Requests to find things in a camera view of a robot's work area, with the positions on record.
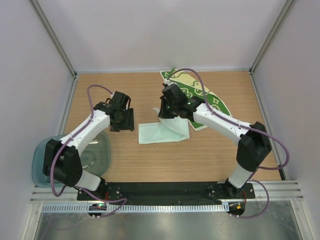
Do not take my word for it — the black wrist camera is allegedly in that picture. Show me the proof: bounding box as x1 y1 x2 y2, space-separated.
162 84 188 104
105 91 131 111

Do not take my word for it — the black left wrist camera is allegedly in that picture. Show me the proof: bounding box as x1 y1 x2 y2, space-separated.
105 91 131 111

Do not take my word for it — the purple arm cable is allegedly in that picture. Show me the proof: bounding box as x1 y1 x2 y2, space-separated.
167 67 291 221
49 84 128 220

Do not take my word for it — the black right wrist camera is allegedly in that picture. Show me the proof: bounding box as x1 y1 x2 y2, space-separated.
162 84 188 104

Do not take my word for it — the white slotted cable duct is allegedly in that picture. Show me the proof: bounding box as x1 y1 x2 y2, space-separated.
41 202 229 214

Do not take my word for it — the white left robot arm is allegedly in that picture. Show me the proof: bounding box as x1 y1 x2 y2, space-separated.
42 102 135 200

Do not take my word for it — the clear blue plastic bin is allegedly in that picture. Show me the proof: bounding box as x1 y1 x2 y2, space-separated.
32 131 111 188

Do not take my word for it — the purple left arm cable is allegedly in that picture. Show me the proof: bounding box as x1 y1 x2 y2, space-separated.
49 84 128 220

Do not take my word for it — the light mint green towel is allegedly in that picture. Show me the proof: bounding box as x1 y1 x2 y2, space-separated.
138 116 190 145

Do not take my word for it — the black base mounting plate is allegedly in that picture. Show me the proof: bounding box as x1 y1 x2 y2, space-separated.
92 181 256 206

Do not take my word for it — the green frog pattern towel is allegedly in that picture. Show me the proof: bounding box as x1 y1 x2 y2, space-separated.
170 71 232 117

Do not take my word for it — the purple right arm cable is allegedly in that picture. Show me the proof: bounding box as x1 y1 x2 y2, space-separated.
167 67 291 221

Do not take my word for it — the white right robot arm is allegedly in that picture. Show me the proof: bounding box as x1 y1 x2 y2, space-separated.
158 93 272 198

